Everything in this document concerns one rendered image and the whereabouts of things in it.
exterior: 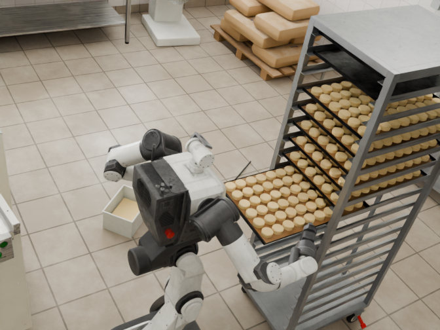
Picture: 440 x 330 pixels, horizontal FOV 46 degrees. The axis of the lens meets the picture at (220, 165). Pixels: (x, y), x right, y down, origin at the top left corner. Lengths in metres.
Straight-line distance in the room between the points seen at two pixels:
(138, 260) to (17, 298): 0.88
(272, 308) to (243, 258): 1.32
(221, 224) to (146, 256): 0.45
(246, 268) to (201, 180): 0.35
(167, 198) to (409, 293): 2.30
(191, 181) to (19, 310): 1.33
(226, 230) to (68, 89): 3.37
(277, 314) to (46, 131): 2.39
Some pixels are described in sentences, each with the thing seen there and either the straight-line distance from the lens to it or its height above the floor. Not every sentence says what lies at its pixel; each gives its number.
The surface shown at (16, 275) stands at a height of 0.54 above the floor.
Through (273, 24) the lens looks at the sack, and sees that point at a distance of 5.36.
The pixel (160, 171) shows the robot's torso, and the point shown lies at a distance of 1.93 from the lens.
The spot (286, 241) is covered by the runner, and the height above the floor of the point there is 0.41.
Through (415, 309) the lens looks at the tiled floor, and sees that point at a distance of 3.71.
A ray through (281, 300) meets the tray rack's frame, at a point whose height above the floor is 0.15.
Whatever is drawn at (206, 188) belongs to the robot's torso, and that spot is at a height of 1.37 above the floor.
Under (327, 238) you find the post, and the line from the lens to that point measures 2.41.
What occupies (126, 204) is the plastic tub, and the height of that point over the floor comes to 0.06.
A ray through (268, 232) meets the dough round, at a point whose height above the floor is 1.06.
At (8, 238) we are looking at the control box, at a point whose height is 0.83.
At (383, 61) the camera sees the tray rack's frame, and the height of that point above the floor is 1.82.
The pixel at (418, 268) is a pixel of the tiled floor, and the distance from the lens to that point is 3.96.
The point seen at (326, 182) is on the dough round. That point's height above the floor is 1.13.
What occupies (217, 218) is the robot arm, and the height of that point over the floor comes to 1.36.
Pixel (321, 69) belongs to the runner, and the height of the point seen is 1.58.
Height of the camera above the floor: 2.61
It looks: 38 degrees down
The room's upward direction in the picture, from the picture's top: 11 degrees clockwise
